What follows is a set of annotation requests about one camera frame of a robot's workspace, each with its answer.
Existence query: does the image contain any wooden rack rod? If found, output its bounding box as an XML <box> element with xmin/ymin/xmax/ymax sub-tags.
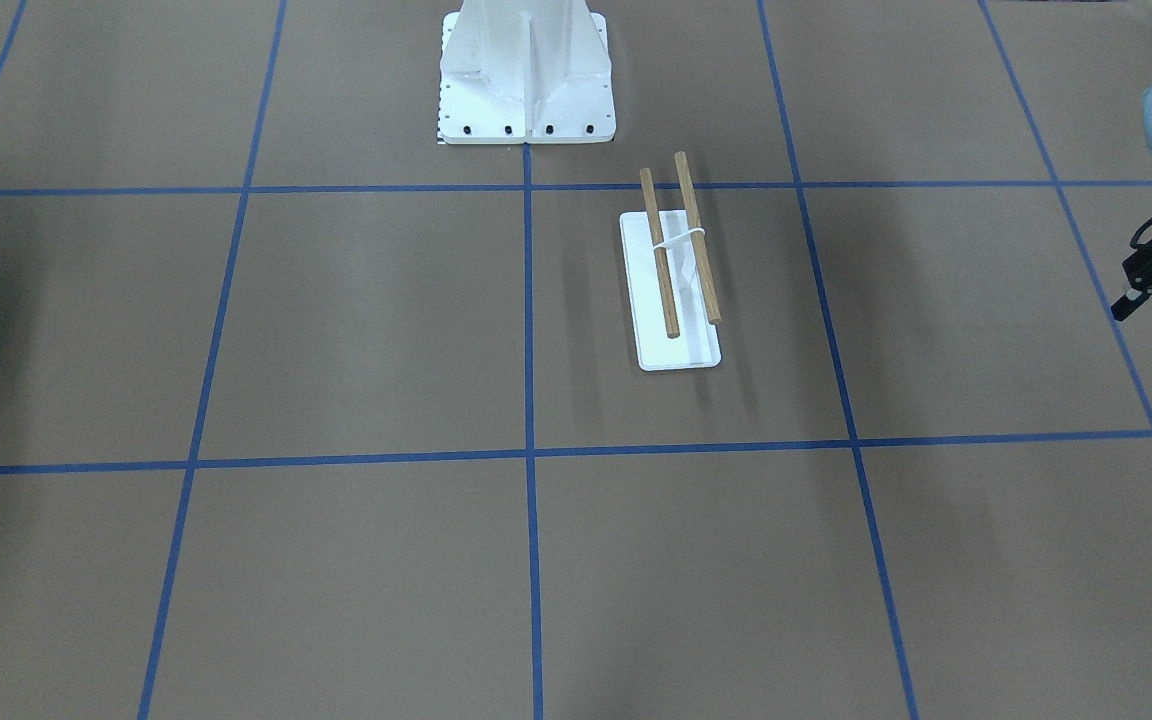
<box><xmin>675</xmin><ymin>151</ymin><xmax>723</xmax><ymax>325</ymax></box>
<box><xmin>639</xmin><ymin>167</ymin><xmax>681</xmax><ymax>340</ymax></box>

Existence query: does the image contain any white towel rack base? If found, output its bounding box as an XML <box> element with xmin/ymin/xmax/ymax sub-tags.
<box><xmin>620</xmin><ymin>210</ymin><xmax>722</xmax><ymax>372</ymax></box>

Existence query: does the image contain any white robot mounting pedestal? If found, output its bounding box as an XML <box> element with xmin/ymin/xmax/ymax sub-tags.
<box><xmin>435</xmin><ymin>1</ymin><xmax>617</xmax><ymax>145</ymax></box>

